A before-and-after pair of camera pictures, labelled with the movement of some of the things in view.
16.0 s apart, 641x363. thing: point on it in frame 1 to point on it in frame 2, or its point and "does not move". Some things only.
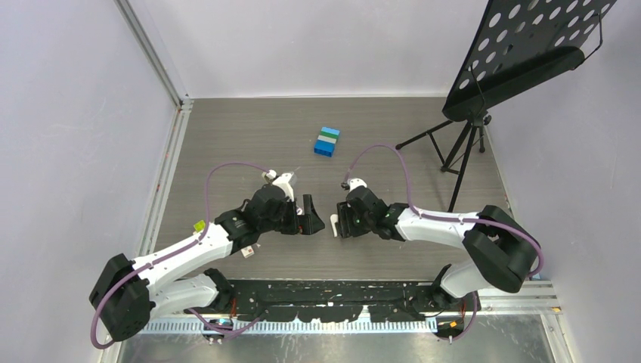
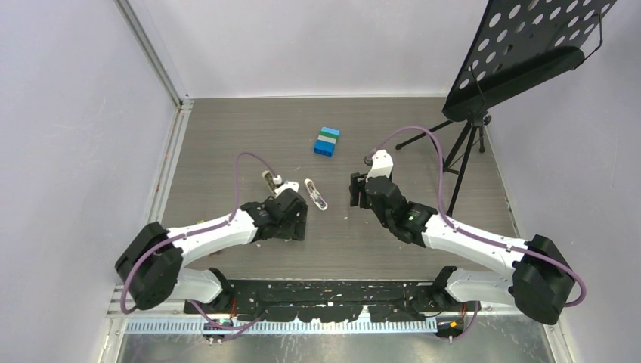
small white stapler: [334, 218] to [315, 195]
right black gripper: [345, 228] to [357, 181]
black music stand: [521, 44] does not move
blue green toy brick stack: [325, 143] does not move
